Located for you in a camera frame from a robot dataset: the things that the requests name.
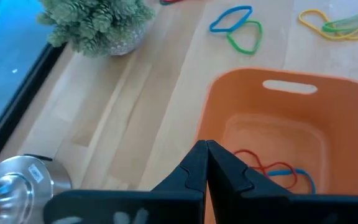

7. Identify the potted green artificial plant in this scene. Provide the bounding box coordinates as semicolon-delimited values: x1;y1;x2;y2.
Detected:
35;0;157;59

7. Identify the blue rubber band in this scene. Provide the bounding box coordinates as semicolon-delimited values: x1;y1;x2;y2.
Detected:
209;5;254;34
265;167;317;194

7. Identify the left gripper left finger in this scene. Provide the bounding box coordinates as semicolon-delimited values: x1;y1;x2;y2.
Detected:
44;139;209;224

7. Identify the orange plastic bin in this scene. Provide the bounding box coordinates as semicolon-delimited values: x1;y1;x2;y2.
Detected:
194;67;358;224

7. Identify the white shade silver table lamp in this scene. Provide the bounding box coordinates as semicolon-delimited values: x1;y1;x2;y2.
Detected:
0;153;73;224

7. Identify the green rubber band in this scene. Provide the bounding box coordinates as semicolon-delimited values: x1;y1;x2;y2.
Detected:
321;8;358;34
226;20;263;56

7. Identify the black aluminium table frame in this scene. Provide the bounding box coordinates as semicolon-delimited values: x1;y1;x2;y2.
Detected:
0;42;67;177

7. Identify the yellow rubber band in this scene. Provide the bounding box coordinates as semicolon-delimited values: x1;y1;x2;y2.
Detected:
298;8;358;41

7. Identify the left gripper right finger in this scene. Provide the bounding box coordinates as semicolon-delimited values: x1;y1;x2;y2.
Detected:
208;139;358;224

